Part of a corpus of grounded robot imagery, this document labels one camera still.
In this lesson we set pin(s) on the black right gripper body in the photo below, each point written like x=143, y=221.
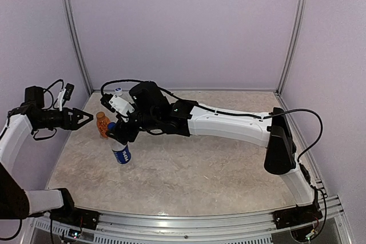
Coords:
x=122, y=131

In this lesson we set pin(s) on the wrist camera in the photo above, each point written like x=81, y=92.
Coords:
x=116, y=104
x=64, y=96

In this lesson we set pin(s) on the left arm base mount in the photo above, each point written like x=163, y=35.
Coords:
x=71, y=215

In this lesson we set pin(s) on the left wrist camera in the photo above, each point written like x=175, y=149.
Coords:
x=64, y=96

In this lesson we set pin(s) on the left aluminium frame post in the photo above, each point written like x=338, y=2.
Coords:
x=67, y=6

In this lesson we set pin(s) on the blue bottle cap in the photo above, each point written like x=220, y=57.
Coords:
x=111, y=125

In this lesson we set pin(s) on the aluminium frame post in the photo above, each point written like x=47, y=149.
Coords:
x=67, y=6
x=296, y=29

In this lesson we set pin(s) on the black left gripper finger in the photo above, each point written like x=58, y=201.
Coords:
x=80, y=120
x=80, y=113

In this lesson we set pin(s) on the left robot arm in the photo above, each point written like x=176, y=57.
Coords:
x=22, y=122

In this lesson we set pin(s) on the right aluminium frame post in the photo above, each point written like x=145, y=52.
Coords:
x=296, y=29

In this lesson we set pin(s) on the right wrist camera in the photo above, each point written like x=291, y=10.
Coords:
x=116, y=104

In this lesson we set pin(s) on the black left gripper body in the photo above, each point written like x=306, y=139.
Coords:
x=63, y=123

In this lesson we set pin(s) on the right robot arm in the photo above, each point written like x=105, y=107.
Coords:
x=151, y=112

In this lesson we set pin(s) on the blue label clear bottle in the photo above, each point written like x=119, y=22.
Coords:
x=120, y=151

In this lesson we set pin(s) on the orange juice bottle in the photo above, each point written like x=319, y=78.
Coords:
x=102, y=123

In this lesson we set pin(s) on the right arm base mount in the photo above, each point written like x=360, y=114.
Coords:
x=297, y=215

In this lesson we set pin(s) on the aluminium front rail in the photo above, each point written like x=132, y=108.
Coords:
x=258, y=227

